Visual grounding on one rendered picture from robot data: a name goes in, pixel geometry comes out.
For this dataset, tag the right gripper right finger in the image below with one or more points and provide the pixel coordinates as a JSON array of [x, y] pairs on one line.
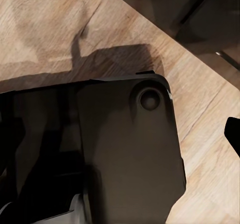
[[232, 133]]

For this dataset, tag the oven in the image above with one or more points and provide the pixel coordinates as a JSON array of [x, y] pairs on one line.
[[212, 34]]

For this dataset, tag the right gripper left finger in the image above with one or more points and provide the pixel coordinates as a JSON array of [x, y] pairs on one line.
[[12, 133]]

